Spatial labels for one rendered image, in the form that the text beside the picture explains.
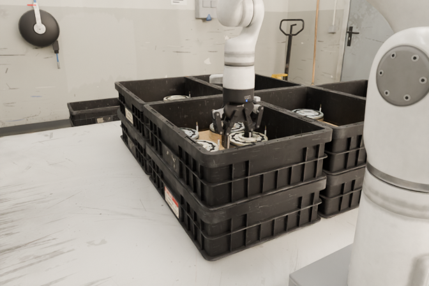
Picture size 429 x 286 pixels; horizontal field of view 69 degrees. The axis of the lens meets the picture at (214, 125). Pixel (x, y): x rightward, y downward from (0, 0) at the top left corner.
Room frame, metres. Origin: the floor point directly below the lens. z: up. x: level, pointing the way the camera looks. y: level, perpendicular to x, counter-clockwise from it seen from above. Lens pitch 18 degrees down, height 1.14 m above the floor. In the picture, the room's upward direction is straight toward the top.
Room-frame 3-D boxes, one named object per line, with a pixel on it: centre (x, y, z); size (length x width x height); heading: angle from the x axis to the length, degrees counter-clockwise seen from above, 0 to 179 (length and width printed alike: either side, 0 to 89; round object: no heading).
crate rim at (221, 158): (0.72, -0.03, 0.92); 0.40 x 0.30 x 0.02; 28
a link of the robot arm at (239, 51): (0.74, -0.07, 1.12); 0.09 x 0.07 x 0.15; 114
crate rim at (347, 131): (0.86, -0.29, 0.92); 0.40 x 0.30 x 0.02; 28
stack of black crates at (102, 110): (2.20, 0.83, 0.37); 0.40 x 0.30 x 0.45; 119
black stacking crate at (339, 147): (0.86, -0.29, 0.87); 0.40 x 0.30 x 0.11; 28
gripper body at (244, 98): (0.74, -0.06, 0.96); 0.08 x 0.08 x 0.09
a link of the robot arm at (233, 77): (0.76, -0.05, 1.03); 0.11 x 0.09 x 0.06; 27
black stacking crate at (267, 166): (0.72, -0.03, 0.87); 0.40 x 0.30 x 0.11; 28
